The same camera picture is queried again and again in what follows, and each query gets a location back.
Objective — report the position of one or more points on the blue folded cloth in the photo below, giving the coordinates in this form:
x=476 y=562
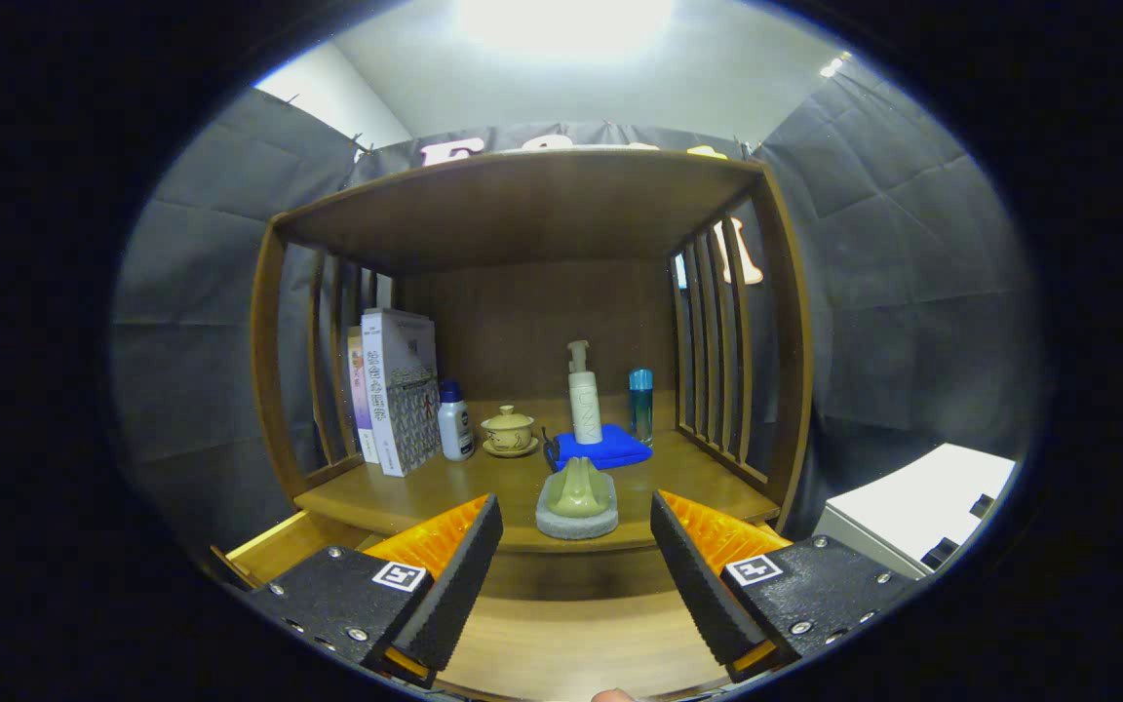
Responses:
x=620 y=448

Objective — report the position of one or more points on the green scrubber with grey sponge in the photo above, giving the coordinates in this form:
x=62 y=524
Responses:
x=576 y=492

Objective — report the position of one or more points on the clear blue bottle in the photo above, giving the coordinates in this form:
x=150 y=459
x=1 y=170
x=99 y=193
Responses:
x=640 y=409

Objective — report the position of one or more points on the thick white book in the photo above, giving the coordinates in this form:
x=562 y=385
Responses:
x=396 y=390

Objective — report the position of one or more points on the wooden countertop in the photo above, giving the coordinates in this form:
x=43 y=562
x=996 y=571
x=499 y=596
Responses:
x=484 y=487

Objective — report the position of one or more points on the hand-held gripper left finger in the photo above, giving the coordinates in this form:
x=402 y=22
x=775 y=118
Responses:
x=454 y=585

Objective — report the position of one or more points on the small black object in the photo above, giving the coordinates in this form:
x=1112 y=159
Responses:
x=551 y=451

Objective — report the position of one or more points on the brown wooden cabinet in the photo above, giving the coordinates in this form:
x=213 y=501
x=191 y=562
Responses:
x=522 y=205

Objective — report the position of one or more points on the black backdrop cloth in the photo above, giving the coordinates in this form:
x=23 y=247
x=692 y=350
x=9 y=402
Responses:
x=211 y=322

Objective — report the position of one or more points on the white pump bottle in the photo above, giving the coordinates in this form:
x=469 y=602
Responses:
x=585 y=405

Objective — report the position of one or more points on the white grey drawer unit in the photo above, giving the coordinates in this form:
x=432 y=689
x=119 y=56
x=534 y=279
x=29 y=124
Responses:
x=912 y=492

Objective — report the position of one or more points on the white bottle with blue cap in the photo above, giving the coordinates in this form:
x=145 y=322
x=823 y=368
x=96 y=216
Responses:
x=454 y=429

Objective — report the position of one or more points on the wooden drawer with black knob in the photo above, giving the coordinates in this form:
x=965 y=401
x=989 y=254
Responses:
x=571 y=643

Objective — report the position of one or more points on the beige lidded teacup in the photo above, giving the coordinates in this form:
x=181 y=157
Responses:
x=509 y=432

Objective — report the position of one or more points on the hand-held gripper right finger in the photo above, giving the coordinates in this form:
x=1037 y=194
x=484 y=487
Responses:
x=698 y=585

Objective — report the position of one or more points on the thin purple book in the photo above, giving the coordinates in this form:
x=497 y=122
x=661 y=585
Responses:
x=362 y=400

